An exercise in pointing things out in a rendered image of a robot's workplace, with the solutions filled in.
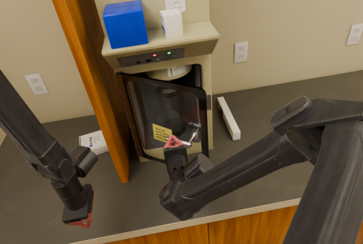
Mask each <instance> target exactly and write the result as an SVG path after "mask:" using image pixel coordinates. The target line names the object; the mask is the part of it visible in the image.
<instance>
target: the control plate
mask: <svg viewBox="0 0 363 244"><path fill-rule="evenodd" d="M184 49H185V48H180V49H173V50H166V51H159V52H153V53H146V54H142V55H135V56H128V57H121V58H117V59H118V61H119V63H120V64H121V66H122V67H126V66H133V65H140V64H147V63H154V62H160V61H165V60H172V59H178V58H183V56H184ZM168 52H170V53H169V54H168ZM153 55H156V56H153ZM172 56H175V57H174V58H173V57H172ZM165 57H167V59H165ZM157 58H159V60H157ZM147 59H151V60H152V61H151V62H146V60H147ZM136 62H140V64H136ZM127 63H130V64H127Z"/></svg>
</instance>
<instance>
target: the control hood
mask: <svg viewBox="0 0 363 244"><path fill-rule="evenodd" d="M183 33H184V34H183V35H180V36H174V37H169V38H166V37H165V35H164V34H163V31H162V28H159V29H151V30H147V36H148V41H149V43H148V44H143V45H136V46H129V47H125V48H118V49H112V48H111V46H110V42H109V38H108V36H105V38H104V43H103V48H102V56H103V57H104V58H105V60H106V61H107V62H108V64H109V65H110V66H111V67H112V69H118V68H123V67H122V66H121V64H120V63H119V61H118V59H117V58H121V57H128V56H135V55H142V54H146V53H153V52H159V51H166V50H173V49H180V48H185V49H184V56H183V58H188V57H194V56H201V55H208V54H212V53H213V50H214V48H215V47H216V45H217V42H218V40H219V38H220V35H219V33H218V32H217V31H216V29H215V28H214V26H213V25H212V24H211V22H210V21H206V22H199V23H192V24H184V25H183Z"/></svg>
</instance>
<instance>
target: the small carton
mask: <svg viewBox="0 0 363 244"><path fill-rule="evenodd" d="M160 19H161V23H162V31H163V34H164V35H165V37H166V38H169V37H174V36H180V35H183V34H184V33H183V21H182V13H181V12H180V11H179V10H178V9H177V8H174V9H168V10H163V11H160Z"/></svg>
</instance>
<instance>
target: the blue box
mask: <svg viewBox="0 0 363 244"><path fill-rule="evenodd" d="M103 21H104V24H105V28H106V32H107V36H108V38H109V42H110V46H111V48H112V49H118V48H125V47H129V46H136V45H143V44H148V43H149V41H148V36H147V29H146V23H145V17H144V11H143V5H142V0H136V1H128V2H121V3H113V4H106V5H105V9H104V12H103Z"/></svg>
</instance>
